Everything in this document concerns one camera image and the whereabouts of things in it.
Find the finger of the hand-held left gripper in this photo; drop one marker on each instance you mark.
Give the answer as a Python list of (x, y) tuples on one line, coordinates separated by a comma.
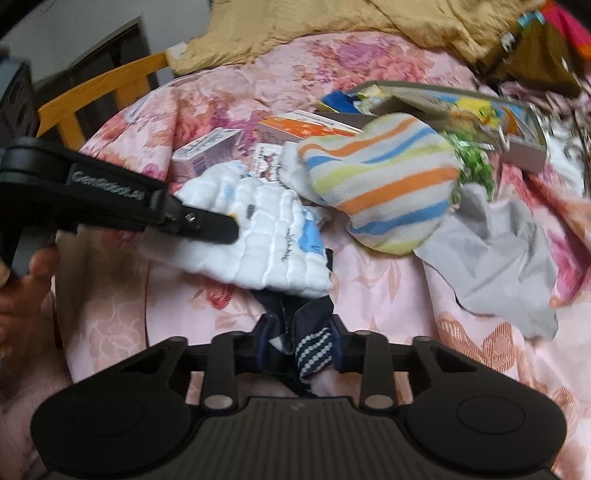
[(207, 226)]

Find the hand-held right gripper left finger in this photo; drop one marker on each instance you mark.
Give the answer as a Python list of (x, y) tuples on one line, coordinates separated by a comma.
[(261, 344)]

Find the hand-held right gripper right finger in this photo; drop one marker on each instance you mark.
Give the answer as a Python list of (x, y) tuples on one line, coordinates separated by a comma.
[(340, 344)]

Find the navy striped sock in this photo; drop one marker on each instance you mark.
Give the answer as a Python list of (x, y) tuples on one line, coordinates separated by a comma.
[(314, 350)]

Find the white quilted cloth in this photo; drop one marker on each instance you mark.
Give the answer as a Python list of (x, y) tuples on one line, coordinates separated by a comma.
[(268, 240)]

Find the pastel striped sock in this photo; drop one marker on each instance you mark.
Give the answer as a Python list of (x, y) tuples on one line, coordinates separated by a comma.
[(378, 184)]

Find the grey cardboard box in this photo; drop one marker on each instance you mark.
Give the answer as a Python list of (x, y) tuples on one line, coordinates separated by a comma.
[(521, 152)]

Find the person's left hand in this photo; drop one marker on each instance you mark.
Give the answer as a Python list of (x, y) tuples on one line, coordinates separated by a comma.
[(39, 272)]

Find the small white blue box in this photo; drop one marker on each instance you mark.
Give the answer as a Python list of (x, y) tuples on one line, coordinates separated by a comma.
[(207, 152)]

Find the orange and white box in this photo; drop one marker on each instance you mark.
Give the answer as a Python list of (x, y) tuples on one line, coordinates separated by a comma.
[(300, 127)]

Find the dark wooden door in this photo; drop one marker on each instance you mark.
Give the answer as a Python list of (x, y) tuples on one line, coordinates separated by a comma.
[(115, 50)]

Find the grey cloth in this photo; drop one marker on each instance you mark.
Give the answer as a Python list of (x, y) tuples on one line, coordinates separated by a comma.
[(498, 267)]

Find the bag of green pieces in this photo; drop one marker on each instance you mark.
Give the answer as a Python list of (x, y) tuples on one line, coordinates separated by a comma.
[(475, 170)]

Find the yellow dotted blanket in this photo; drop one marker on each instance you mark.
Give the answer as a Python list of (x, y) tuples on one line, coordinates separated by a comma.
[(323, 18)]

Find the cream ornate patterned blanket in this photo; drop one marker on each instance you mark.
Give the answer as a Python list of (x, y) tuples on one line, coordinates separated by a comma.
[(572, 134)]

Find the colourful striped brown garment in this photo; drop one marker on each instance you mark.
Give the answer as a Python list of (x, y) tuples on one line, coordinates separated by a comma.
[(540, 55)]

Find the wooden bed frame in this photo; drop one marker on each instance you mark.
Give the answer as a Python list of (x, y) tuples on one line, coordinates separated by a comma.
[(92, 92)]

